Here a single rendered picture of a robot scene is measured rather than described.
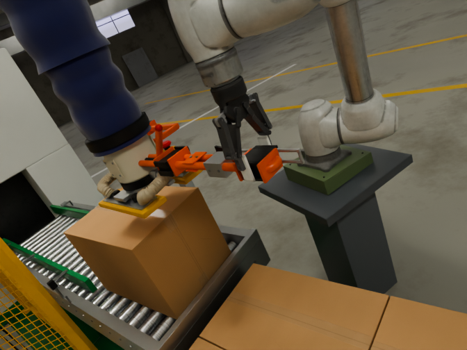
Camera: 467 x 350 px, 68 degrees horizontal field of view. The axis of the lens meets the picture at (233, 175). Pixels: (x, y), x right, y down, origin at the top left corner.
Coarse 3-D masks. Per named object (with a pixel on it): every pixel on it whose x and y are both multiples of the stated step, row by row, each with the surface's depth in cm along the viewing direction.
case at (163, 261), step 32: (160, 192) 162; (192, 192) 148; (96, 224) 158; (128, 224) 145; (160, 224) 136; (192, 224) 148; (96, 256) 157; (128, 256) 132; (160, 256) 135; (192, 256) 148; (224, 256) 163; (128, 288) 157; (160, 288) 135; (192, 288) 148
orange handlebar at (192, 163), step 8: (152, 128) 154; (168, 128) 139; (176, 128) 140; (200, 152) 99; (144, 160) 115; (152, 160) 111; (184, 160) 99; (192, 160) 96; (200, 160) 99; (232, 160) 89; (272, 160) 78; (280, 160) 78; (184, 168) 99; (192, 168) 96; (200, 168) 93; (224, 168) 86; (232, 168) 84; (272, 168) 77
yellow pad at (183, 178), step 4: (184, 172) 124; (188, 172) 124; (192, 172) 123; (196, 172) 123; (200, 172) 125; (176, 176) 125; (180, 176) 123; (184, 176) 122; (188, 176) 121; (192, 176) 122; (176, 180) 123; (180, 180) 121; (184, 180) 120; (188, 180) 121
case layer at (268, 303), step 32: (256, 288) 142; (288, 288) 136; (320, 288) 130; (352, 288) 124; (224, 320) 134; (256, 320) 128; (288, 320) 123; (320, 320) 118; (352, 320) 114; (384, 320) 109; (416, 320) 105; (448, 320) 102
